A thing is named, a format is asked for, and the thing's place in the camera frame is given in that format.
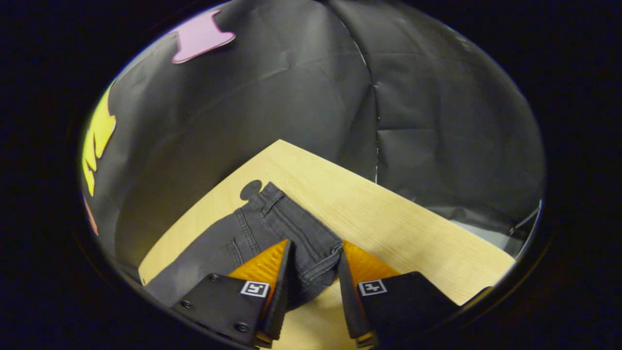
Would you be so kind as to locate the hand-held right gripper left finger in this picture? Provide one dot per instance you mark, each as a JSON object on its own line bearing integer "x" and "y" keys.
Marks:
{"x": 282, "y": 291}

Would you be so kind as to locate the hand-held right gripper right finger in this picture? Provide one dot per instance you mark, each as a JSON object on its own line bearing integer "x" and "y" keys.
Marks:
{"x": 347, "y": 301}

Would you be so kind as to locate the dark grey jeans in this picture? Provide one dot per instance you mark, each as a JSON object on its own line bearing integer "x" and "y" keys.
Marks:
{"x": 272, "y": 218}

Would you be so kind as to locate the black backdrop cloth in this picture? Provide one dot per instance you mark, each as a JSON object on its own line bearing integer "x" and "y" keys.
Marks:
{"x": 291, "y": 87}

